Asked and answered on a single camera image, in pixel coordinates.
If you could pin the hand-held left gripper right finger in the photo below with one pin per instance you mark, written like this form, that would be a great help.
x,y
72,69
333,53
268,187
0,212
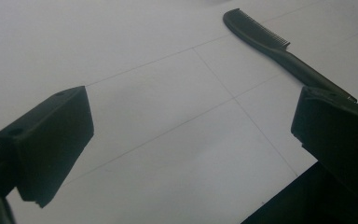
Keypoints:
x,y
338,137

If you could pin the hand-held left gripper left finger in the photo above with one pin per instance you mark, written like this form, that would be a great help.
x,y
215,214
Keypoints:
x,y
52,140

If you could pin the dark plastic comb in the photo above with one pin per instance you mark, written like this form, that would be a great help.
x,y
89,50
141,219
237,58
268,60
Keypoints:
x,y
261,34

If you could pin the white table mat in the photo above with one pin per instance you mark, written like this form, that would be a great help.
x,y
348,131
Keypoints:
x,y
167,124

